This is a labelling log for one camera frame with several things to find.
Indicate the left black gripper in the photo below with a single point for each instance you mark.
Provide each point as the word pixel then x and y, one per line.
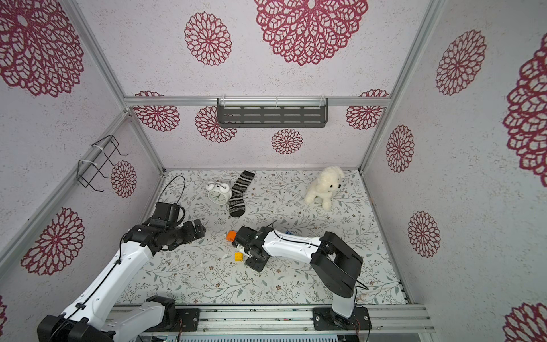
pixel 191 235

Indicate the black wire wall rack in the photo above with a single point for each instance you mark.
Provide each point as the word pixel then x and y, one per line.
pixel 89 169

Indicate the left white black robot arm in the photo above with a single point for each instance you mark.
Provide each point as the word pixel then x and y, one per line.
pixel 85 319

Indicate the yellow small lego brick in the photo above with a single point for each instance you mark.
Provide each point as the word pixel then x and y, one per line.
pixel 239 257

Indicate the black grey striped sock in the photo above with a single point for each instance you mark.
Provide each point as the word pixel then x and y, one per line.
pixel 236 203

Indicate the white alarm clock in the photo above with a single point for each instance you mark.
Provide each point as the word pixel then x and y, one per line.
pixel 219 193

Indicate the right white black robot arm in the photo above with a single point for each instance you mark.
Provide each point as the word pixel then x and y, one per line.
pixel 336 264

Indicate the white teddy bear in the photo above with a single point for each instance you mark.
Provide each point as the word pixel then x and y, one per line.
pixel 325 186

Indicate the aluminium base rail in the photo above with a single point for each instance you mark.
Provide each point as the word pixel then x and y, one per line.
pixel 293 319

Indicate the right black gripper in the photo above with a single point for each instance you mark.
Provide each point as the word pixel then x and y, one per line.
pixel 244 245

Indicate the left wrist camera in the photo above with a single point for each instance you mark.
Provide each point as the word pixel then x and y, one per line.
pixel 167 216

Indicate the orange lego brick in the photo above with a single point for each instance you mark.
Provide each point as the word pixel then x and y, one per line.
pixel 231 236

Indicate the grey wall shelf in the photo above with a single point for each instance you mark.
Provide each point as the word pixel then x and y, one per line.
pixel 278 113

